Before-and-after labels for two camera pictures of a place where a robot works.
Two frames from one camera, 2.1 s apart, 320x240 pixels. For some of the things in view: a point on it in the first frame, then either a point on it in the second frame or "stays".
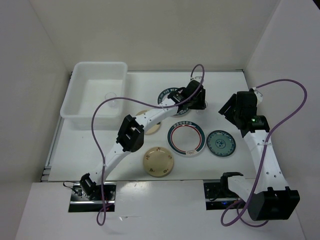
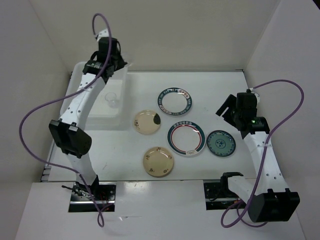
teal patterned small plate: [221, 143] stays
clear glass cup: [111, 103] stays
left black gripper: [201, 104] to [123, 62]
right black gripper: [232, 101] stays
